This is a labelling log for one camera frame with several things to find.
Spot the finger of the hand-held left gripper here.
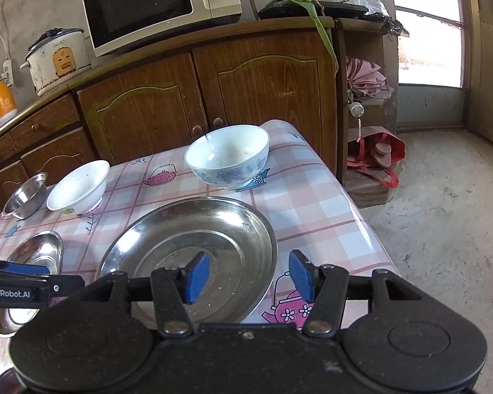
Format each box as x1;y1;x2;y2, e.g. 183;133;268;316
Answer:
0;256;50;275

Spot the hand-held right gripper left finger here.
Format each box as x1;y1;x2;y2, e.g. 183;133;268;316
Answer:
100;252;210;335

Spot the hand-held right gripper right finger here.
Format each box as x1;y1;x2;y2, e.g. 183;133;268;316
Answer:
290;250;423;335

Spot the medium steel plate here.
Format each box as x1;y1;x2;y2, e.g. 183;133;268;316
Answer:
0;230;64;339

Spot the large steel plate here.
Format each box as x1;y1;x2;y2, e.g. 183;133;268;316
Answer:
98;197;278;329

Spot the small steel bowl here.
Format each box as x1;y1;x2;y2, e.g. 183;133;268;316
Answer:
2;172;49;219

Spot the white bowl with green print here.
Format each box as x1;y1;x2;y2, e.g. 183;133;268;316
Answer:
46;160;111;216

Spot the blue floral white bowl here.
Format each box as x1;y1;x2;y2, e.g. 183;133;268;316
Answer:
184;124;270;190

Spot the pink checked tablecloth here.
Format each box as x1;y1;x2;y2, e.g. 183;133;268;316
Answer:
0;120;399;378

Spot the brown wooden cabinet with drawers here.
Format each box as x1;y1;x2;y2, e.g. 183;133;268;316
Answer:
0;92;99;222

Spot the red bag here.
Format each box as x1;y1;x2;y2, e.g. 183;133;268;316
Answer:
347;131;407;187

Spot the orange electric kettle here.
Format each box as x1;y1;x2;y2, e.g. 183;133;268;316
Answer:
0;78;19;128

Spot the two-door brown wooden cabinet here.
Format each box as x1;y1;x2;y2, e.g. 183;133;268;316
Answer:
77;18;340;177

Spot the white rice cooker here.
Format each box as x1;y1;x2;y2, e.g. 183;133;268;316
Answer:
20;28;97;97

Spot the pink umbrella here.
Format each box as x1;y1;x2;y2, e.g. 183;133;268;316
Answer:
347;58;395;103

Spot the metal door with window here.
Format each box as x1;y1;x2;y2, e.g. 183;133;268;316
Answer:
388;0;493;152

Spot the open wooden shelf unit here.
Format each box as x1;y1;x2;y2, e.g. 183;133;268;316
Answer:
333;17;400;208

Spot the green leek leaf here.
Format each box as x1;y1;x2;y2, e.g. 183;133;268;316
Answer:
271;0;340;70

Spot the dark cloth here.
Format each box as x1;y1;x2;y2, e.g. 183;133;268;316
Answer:
384;16;404;37

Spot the black cooktop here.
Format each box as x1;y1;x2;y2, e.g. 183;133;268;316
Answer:
258;0;370;20

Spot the cream microwave oven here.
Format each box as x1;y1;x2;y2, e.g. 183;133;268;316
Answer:
81;0;243;57

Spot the white wall power strip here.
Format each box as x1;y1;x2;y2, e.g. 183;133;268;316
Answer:
2;59;16;87

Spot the white power cable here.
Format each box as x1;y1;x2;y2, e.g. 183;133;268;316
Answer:
0;0;13;62

